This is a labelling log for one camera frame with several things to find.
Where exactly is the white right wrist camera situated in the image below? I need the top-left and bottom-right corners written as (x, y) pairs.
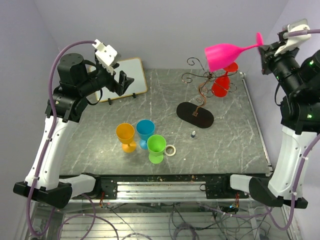
top-left (274, 18), bottom-right (311, 57)

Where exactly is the red plastic wine glass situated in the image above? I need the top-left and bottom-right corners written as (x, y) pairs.
top-left (211, 62), bottom-right (239, 98)

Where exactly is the blue plastic wine glass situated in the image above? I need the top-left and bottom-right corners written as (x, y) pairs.
top-left (136, 119), bottom-right (155, 150)

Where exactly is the small blue-capped bottle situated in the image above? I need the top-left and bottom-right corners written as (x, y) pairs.
top-left (191, 130), bottom-right (196, 138)

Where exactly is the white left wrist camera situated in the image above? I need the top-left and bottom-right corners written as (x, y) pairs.
top-left (92, 39), bottom-right (121, 75)

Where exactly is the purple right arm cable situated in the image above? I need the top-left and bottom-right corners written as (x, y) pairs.
top-left (197, 28), bottom-right (320, 231)

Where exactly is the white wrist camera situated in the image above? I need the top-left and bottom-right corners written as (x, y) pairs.
top-left (274, 18), bottom-right (311, 57)
top-left (92, 39), bottom-right (121, 75)

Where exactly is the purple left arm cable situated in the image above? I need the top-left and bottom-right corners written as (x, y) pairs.
top-left (26, 40), bottom-right (120, 240)

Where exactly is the aluminium mounting rail frame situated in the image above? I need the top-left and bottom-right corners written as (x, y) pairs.
top-left (17, 174), bottom-right (302, 240)

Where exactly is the small framed whiteboard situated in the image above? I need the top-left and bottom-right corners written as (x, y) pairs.
top-left (100, 57), bottom-right (148, 102)

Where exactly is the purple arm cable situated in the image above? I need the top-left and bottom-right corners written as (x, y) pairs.
top-left (26, 40), bottom-right (120, 240)
top-left (197, 28), bottom-right (320, 231)

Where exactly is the copper wire wine glass rack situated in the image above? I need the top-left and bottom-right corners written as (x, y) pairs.
top-left (176, 63), bottom-right (237, 129)

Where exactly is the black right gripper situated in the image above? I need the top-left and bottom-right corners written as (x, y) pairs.
top-left (259, 40), bottom-right (304, 94)

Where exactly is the orange plastic wine glass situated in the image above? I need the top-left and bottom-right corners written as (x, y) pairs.
top-left (116, 123), bottom-right (137, 153)

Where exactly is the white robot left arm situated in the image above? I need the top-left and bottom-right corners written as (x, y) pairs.
top-left (13, 52), bottom-right (134, 209)

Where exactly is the magenta plastic wine glass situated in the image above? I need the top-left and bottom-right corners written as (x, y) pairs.
top-left (204, 32), bottom-right (263, 72)

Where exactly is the white tape roll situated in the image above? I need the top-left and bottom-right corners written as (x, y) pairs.
top-left (164, 144), bottom-right (177, 157)

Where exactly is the green plastic wine glass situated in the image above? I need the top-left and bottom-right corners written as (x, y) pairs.
top-left (147, 134), bottom-right (167, 164)

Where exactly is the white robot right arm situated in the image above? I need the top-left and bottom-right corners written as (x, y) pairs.
top-left (220, 42), bottom-right (320, 209)

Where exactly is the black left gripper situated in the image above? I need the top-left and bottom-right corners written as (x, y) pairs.
top-left (78, 61), bottom-right (134, 96)

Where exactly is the clear wine glass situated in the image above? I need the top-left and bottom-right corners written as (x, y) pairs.
top-left (203, 58), bottom-right (214, 79)

